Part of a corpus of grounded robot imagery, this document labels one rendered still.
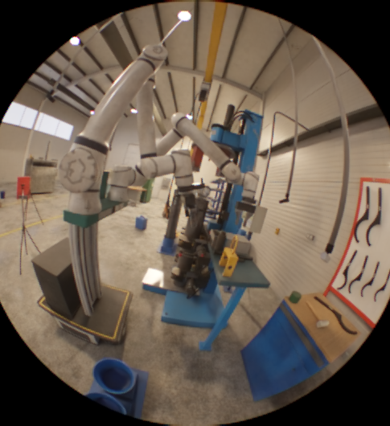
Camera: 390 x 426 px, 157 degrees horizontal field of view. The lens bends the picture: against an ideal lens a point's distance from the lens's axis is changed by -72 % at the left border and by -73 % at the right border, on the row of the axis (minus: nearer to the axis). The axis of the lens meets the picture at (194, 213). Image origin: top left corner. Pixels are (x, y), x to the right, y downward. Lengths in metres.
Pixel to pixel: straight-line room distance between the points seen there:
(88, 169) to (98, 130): 0.14
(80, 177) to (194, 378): 1.71
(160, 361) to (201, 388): 0.49
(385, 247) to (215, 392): 2.23
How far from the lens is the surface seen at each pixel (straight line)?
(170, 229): 3.18
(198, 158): 1.71
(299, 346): 1.25
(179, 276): 1.80
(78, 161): 0.52
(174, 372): 1.64
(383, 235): 2.14
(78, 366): 1.71
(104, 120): 0.57
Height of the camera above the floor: 1.57
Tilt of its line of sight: 10 degrees down
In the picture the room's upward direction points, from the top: 14 degrees clockwise
